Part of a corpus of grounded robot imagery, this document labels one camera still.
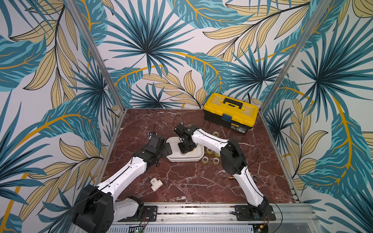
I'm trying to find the white plastic storage box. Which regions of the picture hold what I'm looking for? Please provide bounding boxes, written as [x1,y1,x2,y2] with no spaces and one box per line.
[166,137,205,162]

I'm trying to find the transparent tape roll four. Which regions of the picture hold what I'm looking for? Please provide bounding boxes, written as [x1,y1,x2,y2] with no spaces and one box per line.
[206,148,214,154]

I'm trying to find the transparent tape roll seven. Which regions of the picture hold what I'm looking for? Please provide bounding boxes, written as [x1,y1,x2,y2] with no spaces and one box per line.
[213,157,220,165]

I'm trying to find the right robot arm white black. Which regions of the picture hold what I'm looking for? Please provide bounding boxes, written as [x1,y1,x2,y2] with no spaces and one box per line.
[174,124,270,216]

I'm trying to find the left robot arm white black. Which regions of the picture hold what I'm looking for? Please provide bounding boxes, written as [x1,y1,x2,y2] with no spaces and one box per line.
[72,135,172,233]

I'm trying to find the transparent tape roll six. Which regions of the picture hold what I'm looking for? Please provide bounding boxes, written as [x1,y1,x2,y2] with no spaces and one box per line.
[201,156,209,164]

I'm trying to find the white pipe tee fitting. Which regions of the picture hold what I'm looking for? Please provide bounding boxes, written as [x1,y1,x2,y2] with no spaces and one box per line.
[150,178,163,192]

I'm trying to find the yellow black toolbox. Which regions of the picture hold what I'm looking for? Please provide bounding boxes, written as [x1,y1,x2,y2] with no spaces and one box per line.
[204,93,259,135]

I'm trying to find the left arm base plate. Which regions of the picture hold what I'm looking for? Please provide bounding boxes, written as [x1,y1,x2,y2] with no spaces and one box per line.
[119,205,158,223]

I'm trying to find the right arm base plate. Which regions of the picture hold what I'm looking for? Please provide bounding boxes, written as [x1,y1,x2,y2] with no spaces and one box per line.
[232,205,276,222]

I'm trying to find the aluminium front rail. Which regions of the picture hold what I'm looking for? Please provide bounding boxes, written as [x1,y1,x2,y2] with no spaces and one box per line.
[106,203,322,233]

